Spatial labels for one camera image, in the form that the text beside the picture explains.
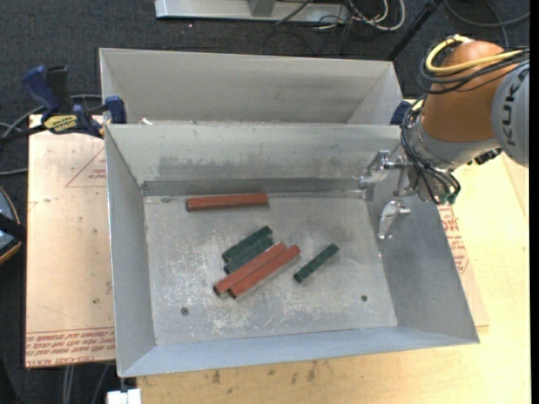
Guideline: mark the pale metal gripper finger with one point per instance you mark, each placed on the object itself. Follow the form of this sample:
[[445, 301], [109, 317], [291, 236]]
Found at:
[[379, 167], [389, 217]]

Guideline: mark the dark green flat block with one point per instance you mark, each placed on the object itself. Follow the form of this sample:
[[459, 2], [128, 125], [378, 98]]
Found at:
[[246, 256], [316, 263], [246, 242]]

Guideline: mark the black cylinder on white bracket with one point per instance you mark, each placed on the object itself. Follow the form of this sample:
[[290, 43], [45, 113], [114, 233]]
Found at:
[[487, 157]]

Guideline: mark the red-brown flat block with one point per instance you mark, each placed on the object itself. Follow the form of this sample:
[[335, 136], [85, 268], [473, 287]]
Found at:
[[248, 268], [269, 271], [227, 202]]

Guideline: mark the grey metal bin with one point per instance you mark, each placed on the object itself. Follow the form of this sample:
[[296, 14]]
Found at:
[[261, 154]]

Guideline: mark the brown cardboard board, red print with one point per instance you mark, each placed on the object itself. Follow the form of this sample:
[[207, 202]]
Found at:
[[67, 234]]

